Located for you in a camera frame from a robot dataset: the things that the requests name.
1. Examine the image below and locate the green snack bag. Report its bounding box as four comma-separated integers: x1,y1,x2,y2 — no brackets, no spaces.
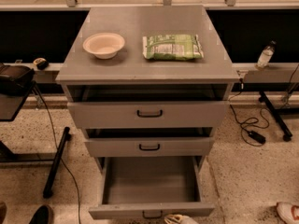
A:
142,35,204,61

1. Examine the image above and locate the brown shoe tip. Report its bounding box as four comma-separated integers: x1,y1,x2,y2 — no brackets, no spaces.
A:
0,202,7,224

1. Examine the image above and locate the black power adapter cable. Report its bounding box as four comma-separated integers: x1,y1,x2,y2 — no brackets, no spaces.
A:
228,77,271,147

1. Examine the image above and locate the grey drawer cabinet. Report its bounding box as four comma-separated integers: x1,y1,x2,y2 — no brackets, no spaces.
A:
55,5,240,173

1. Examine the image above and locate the black bag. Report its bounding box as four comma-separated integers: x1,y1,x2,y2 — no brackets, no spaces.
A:
0,63,35,95

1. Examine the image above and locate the yellow black tape measure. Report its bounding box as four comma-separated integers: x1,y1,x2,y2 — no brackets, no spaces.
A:
33,58,49,70

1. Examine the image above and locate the clear plastic bottle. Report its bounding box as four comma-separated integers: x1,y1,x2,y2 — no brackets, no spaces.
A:
256,41,277,69

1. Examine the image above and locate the black side table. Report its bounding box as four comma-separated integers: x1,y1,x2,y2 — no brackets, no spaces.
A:
0,81,71,199

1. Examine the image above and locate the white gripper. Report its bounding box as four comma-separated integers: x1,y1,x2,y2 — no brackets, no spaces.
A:
164,214,198,224

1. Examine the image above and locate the grey top drawer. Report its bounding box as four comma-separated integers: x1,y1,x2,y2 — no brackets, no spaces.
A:
66,87,230,130

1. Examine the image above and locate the white paper bowl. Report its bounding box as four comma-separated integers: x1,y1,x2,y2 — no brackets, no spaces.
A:
82,33,125,60

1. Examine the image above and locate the grey bottom drawer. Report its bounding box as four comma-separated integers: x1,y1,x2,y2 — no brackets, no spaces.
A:
89,156,214,219

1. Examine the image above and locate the grey drawer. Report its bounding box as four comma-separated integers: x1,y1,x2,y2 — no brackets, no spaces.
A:
85,128,214,158
89,156,214,219
66,87,230,130

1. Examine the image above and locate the white red sneaker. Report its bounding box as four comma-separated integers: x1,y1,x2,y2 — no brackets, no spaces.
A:
277,202,299,224

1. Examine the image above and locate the black shoe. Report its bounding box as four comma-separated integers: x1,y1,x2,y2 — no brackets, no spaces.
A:
29,205,53,224

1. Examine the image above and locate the black floor cable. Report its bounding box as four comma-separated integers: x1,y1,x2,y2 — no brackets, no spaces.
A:
33,85,82,224

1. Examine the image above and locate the grey middle drawer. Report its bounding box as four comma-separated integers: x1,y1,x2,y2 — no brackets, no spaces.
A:
85,128,214,158

